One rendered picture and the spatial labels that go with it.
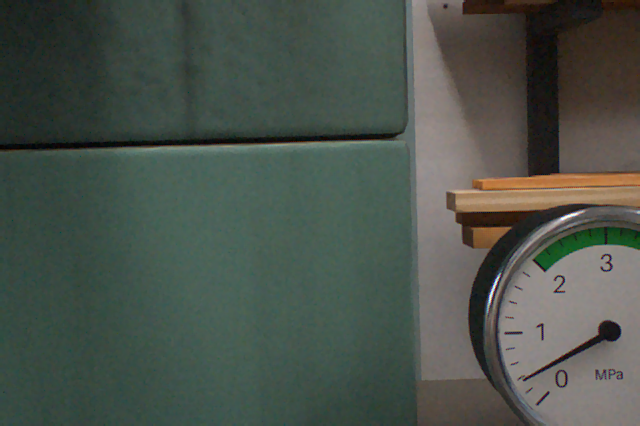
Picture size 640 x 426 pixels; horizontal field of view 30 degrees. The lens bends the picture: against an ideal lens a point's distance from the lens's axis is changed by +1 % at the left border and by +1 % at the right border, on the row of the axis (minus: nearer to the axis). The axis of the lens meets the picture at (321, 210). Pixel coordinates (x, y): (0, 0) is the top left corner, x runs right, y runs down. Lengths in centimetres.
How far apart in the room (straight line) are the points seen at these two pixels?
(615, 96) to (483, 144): 33
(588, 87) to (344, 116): 258
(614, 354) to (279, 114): 12
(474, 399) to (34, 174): 17
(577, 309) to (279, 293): 10
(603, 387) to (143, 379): 14
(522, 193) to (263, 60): 205
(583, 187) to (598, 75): 52
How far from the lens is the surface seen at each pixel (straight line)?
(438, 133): 286
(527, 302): 31
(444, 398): 42
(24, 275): 37
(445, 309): 289
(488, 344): 30
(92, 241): 36
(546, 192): 241
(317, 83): 36
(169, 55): 36
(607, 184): 248
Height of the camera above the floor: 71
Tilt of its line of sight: 3 degrees down
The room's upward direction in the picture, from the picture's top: 2 degrees counter-clockwise
